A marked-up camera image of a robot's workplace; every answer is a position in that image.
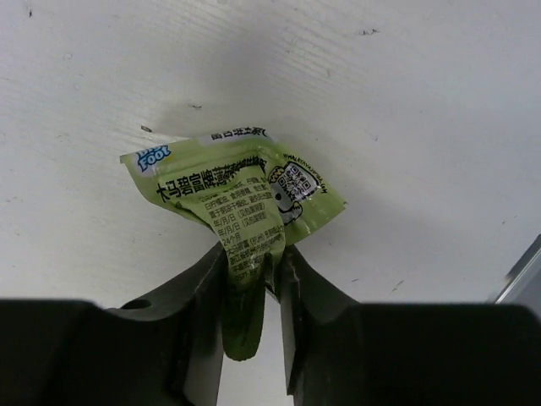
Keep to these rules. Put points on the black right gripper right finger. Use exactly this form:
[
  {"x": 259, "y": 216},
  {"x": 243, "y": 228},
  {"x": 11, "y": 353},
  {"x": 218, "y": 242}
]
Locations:
[{"x": 338, "y": 351}]

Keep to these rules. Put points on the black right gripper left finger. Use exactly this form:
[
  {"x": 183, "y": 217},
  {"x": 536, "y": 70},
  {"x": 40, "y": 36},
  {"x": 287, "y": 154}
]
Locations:
[{"x": 163, "y": 348}]

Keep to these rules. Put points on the green snack packet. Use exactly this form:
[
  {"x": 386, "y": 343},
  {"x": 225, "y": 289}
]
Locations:
[{"x": 255, "y": 195}]

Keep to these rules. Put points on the aluminium table frame rail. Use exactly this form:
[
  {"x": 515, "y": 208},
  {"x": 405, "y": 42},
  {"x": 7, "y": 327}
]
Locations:
[{"x": 522, "y": 283}]

